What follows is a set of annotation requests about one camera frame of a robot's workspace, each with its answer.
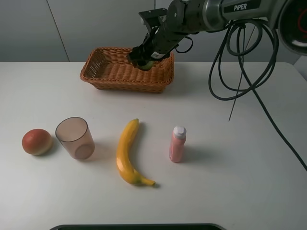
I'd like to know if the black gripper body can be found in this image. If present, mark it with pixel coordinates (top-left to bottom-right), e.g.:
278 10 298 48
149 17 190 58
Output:
142 23 189 60

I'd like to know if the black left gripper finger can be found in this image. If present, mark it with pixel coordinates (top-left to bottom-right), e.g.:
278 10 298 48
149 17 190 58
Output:
127 46 143 63

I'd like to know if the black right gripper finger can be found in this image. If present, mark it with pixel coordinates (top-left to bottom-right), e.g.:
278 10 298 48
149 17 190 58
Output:
133 58 151 68

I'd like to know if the halved avocado with pit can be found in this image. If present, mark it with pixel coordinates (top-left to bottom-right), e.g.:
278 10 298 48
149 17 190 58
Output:
138 61 154 71

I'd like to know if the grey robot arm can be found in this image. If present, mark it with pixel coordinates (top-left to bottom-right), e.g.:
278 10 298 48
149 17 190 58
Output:
127 0 307 69

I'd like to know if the brown wicker basket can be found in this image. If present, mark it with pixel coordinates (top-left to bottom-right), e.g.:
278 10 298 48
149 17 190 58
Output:
80 47 174 93

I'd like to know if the translucent pink plastic cup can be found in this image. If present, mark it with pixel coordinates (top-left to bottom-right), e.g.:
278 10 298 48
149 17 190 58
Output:
55 117 95 160

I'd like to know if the pink bottle white cap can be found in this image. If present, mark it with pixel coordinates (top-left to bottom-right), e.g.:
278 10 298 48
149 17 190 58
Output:
169 126 187 163

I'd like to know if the yellow banana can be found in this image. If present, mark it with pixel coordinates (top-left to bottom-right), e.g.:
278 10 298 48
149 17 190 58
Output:
116 119 156 186

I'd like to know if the red yellow apple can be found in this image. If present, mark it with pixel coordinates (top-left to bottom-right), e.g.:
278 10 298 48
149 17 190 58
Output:
22 129 53 156

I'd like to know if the black tray edge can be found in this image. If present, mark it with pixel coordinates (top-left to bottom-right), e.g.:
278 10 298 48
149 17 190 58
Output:
51 223 224 230

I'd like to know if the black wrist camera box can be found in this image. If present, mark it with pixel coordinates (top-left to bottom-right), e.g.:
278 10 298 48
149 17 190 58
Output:
139 8 167 33

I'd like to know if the black cable tie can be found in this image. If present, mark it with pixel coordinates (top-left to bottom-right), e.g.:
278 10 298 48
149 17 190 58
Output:
228 23 247 122

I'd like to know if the black cable bundle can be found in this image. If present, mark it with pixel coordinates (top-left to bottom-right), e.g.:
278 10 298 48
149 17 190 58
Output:
208 18 307 172

